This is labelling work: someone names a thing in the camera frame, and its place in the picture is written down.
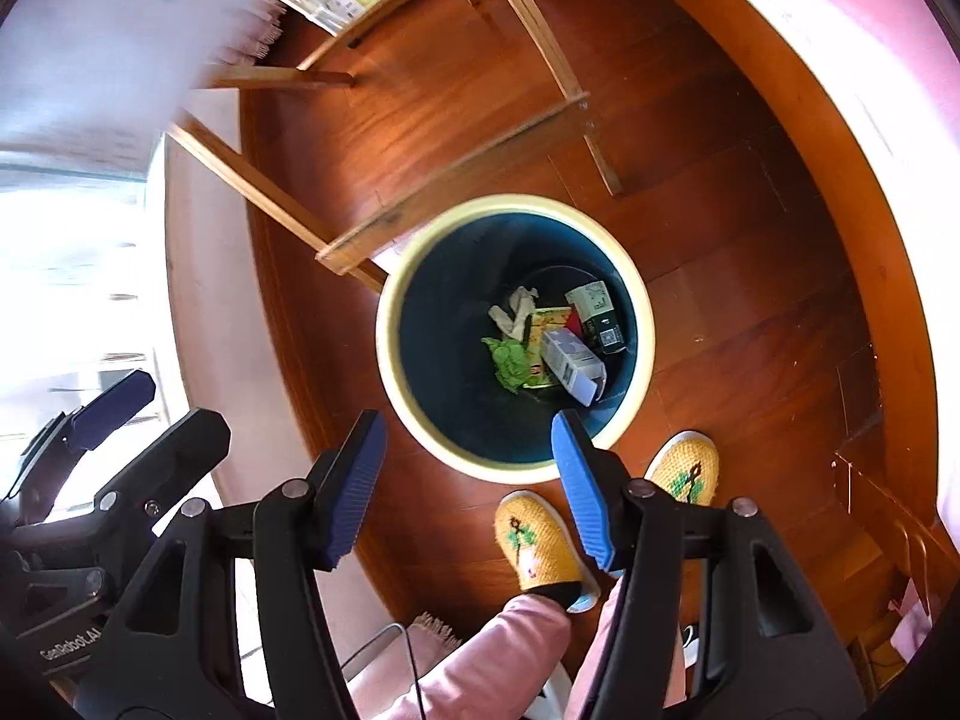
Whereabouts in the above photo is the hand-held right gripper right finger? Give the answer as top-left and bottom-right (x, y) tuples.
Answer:
(550, 409), (848, 720)

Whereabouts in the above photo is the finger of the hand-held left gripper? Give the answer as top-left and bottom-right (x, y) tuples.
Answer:
(4, 369), (157, 500)
(11, 409), (231, 548)

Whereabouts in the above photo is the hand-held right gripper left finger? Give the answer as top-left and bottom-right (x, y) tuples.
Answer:
(75, 409), (389, 720)

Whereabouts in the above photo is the white blue medicine box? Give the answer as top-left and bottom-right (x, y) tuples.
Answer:
(540, 326), (607, 406)

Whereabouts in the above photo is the green paper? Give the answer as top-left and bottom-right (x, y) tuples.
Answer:
(481, 336), (535, 395)

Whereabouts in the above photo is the green snack packet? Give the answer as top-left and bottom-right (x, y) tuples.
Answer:
(521, 306), (575, 389)

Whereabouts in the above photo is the dark green box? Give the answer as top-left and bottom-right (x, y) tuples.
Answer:
(564, 281), (627, 353)

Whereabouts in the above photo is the white tissue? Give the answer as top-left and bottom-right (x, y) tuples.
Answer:
(487, 286), (542, 338)

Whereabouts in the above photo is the cream rimmed round waste bin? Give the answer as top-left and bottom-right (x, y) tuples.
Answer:
(375, 193), (657, 485)

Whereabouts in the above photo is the yellow knitted slipper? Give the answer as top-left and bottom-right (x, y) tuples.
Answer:
(645, 431), (721, 511)
(495, 490), (601, 612)

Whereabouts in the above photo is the fringed rug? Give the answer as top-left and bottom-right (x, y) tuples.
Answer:
(409, 611), (462, 650)

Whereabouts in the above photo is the person's right leg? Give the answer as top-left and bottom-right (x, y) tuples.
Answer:
(566, 577), (687, 720)

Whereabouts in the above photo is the person's leg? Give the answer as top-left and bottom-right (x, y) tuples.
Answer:
(566, 577), (687, 720)
(352, 592), (575, 720)

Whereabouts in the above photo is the person's left leg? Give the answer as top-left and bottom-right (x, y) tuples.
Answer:
(352, 592), (575, 720)

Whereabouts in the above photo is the wooden rack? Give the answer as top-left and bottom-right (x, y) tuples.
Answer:
(832, 450), (950, 691)

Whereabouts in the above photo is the plant print tablecloth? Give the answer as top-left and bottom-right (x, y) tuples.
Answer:
(0, 0), (301, 188)

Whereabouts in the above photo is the pink bed sheet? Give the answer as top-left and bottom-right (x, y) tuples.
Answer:
(675, 0), (960, 316)

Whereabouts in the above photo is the black cable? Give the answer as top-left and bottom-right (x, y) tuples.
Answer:
(341, 619), (430, 720)

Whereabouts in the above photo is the wooden table frame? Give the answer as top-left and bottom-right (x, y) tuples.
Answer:
(165, 0), (623, 293)

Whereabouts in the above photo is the wooden bed frame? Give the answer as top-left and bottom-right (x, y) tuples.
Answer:
(592, 0), (946, 511)

